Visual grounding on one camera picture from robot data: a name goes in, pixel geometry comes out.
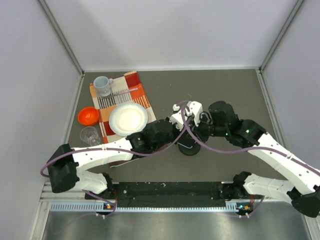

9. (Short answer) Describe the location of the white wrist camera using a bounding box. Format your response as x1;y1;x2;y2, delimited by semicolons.
169;104;192;132
185;101;203;127

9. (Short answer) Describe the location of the white ceramic mug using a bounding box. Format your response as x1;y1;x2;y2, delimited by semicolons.
93;76;113;97

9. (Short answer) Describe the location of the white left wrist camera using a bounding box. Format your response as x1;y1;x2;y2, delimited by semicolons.
169;104;192;132

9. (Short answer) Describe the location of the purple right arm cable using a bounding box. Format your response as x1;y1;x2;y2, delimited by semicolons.
174;100;320;176

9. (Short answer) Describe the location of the pink handled knife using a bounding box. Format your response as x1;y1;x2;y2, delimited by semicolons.
109;87;139;97

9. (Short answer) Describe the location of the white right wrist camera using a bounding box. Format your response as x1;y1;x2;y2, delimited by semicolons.
185;101;203;127

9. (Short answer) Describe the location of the white slotted cable duct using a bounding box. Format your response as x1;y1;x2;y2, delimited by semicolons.
49;199;253;213

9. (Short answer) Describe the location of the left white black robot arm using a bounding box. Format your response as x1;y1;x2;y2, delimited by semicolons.
45;118;184;199

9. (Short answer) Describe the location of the black phone stand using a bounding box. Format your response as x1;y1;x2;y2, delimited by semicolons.
177;137;201;157

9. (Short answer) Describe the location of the patchwork orange red placemat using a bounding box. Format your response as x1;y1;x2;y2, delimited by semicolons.
89;71;156;144

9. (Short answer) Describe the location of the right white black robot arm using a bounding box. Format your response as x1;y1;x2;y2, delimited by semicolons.
189;101;320;218

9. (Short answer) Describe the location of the white paper plate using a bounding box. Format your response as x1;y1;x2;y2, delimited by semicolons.
108;102;148;137

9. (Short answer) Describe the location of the clear plastic cup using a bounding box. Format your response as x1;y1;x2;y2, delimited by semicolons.
79;126;101;147

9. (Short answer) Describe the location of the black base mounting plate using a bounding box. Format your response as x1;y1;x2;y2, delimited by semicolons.
96;181;223;200

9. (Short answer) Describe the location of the orange plastic bowl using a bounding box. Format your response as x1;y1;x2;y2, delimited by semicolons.
77;106;99;126

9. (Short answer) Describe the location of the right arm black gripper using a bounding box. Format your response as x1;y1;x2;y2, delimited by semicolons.
188;112;228;143

